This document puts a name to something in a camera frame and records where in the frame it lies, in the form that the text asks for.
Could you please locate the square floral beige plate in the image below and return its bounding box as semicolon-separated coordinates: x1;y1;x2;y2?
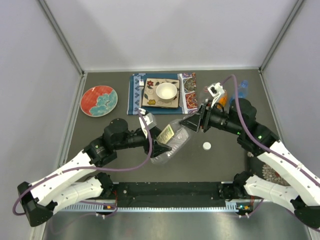
141;78;181;109

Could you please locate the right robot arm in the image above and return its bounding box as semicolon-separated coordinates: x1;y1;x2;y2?
179;98;320;231

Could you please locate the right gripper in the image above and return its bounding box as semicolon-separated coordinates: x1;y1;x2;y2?
179;99;243;136

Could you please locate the red and teal plate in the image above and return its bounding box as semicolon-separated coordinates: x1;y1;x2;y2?
80;85;118;118

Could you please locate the white ceramic bowl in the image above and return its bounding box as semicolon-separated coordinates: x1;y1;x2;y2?
155;82;178;101

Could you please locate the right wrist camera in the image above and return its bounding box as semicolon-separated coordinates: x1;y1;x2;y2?
208;82;225;108

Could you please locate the black floral square plate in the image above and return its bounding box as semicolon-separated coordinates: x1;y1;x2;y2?
247;152;290;187

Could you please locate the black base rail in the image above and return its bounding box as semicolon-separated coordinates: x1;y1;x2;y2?
84;181;253;209

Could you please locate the clear bottle white cap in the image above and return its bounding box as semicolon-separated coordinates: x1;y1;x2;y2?
150;119;194;165

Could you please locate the orange juice bottle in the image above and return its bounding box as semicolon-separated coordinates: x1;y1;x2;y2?
218;90;228;107

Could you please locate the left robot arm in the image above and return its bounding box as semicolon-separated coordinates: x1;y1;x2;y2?
17;114;172;227

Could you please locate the blue patterned placemat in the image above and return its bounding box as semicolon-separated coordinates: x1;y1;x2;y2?
127;72;198;115

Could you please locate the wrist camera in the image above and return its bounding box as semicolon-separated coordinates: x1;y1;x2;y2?
137;108;157;138
208;82;225;108

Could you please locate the blue label water bottle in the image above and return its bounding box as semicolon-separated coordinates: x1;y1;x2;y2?
237;80;249;99

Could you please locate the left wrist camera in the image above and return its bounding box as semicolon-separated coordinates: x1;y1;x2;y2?
137;108;157;138

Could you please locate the grey slotted cable duct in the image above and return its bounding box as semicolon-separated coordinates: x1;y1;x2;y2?
61;201;253;213

